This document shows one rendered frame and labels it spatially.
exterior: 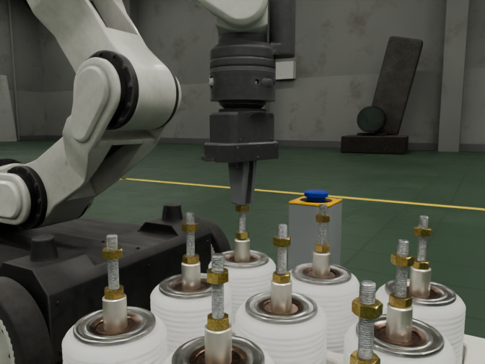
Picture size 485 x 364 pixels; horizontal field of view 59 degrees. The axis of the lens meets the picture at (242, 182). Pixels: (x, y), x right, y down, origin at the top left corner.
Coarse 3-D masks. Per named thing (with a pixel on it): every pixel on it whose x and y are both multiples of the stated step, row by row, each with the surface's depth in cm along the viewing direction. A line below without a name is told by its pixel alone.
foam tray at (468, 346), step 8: (232, 328) 56; (464, 336) 54; (472, 336) 54; (464, 344) 52; (472, 344) 52; (480, 344) 52; (328, 352) 50; (464, 352) 52; (472, 352) 50; (480, 352) 50; (328, 360) 49; (336, 360) 48; (464, 360) 52; (472, 360) 48; (480, 360) 48
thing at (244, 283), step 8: (272, 264) 60; (232, 272) 57; (240, 272) 57; (248, 272) 57; (256, 272) 57; (264, 272) 58; (272, 272) 59; (232, 280) 57; (240, 280) 57; (248, 280) 57; (256, 280) 57; (264, 280) 58; (232, 288) 57; (240, 288) 57; (248, 288) 57; (256, 288) 57; (264, 288) 58; (232, 296) 57; (240, 296) 57; (248, 296) 57; (232, 304) 57; (240, 304) 57; (232, 312) 58; (232, 320) 58
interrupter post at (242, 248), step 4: (236, 240) 60; (240, 240) 60; (244, 240) 60; (248, 240) 60; (236, 244) 60; (240, 244) 60; (244, 244) 60; (248, 244) 60; (236, 248) 60; (240, 248) 60; (244, 248) 60; (248, 248) 60; (236, 252) 60; (240, 252) 60; (244, 252) 60; (248, 252) 60; (236, 256) 60; (240, 256) 60; (244, 256) 60; (248, 256) 61; (236, 260) 61; (240, 260) 60; (244, 260) 60; (248, 260) 61
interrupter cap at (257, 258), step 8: (224, 256) 62; (232, 256) 62; (256, 256) 62; (264, 256) 62; (224, 264) 58; (232, 264) 58; (240, 264) 58; (248, 264) 58; (256, 264) 58; (264, 264) 59
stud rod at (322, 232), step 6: (324, 204) 54; (324, 210) 54; (318, 222) 54; (324, 222) 54; (318, 228) 55; (324, 228) 54; (318, 234) 55; (324, 234) 54; (318, 240) 55; (324, 240) 54; (318, 252) 55; (324, 252) 55
